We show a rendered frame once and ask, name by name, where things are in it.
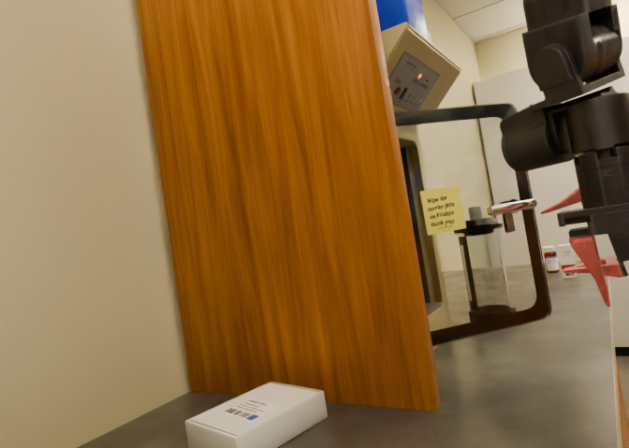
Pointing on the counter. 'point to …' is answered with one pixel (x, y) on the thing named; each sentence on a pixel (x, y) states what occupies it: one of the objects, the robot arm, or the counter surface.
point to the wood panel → (285, 188)
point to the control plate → (406, 67)
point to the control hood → (408, 37)
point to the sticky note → (443, 209)
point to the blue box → (400, 6)
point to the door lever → (511, 207)
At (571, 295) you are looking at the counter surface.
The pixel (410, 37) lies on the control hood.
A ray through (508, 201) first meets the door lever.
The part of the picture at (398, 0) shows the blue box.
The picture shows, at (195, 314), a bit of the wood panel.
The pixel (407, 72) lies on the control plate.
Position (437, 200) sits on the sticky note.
